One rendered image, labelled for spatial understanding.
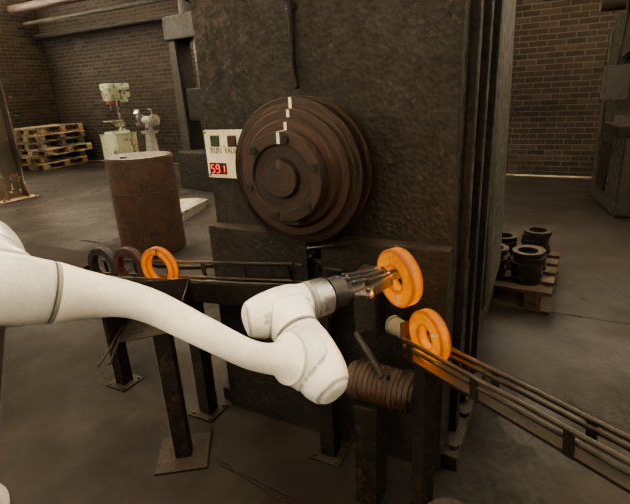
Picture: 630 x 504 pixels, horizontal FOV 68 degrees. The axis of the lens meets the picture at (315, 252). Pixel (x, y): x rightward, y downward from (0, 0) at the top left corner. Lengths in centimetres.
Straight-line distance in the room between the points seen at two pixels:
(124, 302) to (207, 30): 124
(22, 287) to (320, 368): 51
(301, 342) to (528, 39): 679
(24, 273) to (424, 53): 117
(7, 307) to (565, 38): 712
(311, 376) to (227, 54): 125
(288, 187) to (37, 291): 85
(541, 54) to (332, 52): 595
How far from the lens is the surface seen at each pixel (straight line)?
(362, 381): 151
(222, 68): 184
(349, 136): 142
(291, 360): 90
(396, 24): 153
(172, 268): 204
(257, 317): 100
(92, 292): 83
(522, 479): 202
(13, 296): 79
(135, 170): 426
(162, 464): 210
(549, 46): 741
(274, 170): 145
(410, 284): 115
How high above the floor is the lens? 138
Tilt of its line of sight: 19 degrees down
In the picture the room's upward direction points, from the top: 3 degrees counter-clockwise
